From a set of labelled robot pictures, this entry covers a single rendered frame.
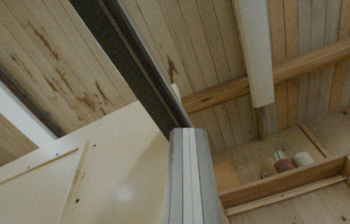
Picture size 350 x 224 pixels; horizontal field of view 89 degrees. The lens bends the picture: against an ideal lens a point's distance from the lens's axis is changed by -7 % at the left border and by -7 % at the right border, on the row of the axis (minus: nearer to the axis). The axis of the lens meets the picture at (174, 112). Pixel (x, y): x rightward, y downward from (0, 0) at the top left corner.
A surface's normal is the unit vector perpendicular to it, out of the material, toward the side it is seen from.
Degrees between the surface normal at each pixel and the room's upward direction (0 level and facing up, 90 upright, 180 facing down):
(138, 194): 90
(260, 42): 180
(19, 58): 179
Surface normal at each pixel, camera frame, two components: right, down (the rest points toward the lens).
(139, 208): -0.43, -0.70
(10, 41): 0.07, 0.60
